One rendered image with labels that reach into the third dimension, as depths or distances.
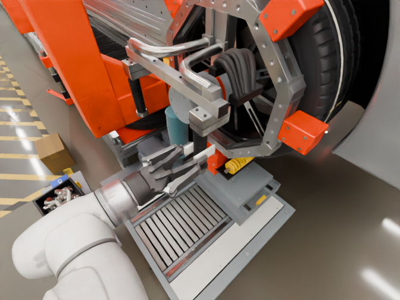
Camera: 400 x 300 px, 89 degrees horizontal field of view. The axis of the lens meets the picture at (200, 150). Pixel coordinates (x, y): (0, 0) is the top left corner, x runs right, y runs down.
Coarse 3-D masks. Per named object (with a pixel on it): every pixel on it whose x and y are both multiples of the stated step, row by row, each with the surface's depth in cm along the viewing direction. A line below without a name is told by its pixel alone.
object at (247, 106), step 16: (192, 32) 77; (256, 48) 62; (208, 64) 81; (256, 64) 69; (256, 80) 70; (240, 112) 99; (256, 112) 75; (224, 128) 92; (240, 128) 91; (256, 128) 78
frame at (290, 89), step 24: (192, 0) 57; (216, 0) 52; (240, 0) 47; (264, 0) 46; (192, 24) 70; (264, 48) 48; (288, 48) 48; (288, 72) 48; (288, 96) 49; (216, 144) 86; (240, 144) 80; (264, 144) 63
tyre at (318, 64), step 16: (336, 0) 49; (352, 0) 53; (320, 16) 45; (336, 16) 49; (352, 16) 52; (304, 32) 47; (320, 32) 46; (336, 32) 48; (352, 32) 52; (304, 48) 49; (320, 48) 47; (336, 48) 49; (352, 48) 53; (304, 64) 51; (320, 64) 48; (336, 64) 49; (352, 64) 55; (304, 80) 53; (320, 80) 50; (336, 80) 52; (352, 80) 59; (304, 96) 55; (320, 96) 52; (320, 112) 54; (336, 112) 67
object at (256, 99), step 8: (240, 32) 80; (248, 32) 78; (240, 40) 82; (248, 40) 80; (248, 48) 81; (256, 56) 75; (264, 64) 74; (264, 72) 76; (264, 80) 77; (264, 88) 85; (272, 88) 82; (256, 96) 90; (272, 96) 84; (264, 104) 89
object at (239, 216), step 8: (192, 160) 137; (200, 176) 131; (200, 184) 130; (208, 184) 127; (272, 184) 127; (280, 184) 124; (208, 192) 125; (216, 192) 123; (264, 192) 123; (272, 192) 121; (216, 200) 122; (224, 200) 119; (256, 200) 119; (264, 200) 119; (224, 208) 118; (232, 208) 116; (240, 208) 114; (248, 208) 112; (256, 208) 116; (232, 216) 115; (240, 216) 113; (248, 216) 114; (240, 224) 113
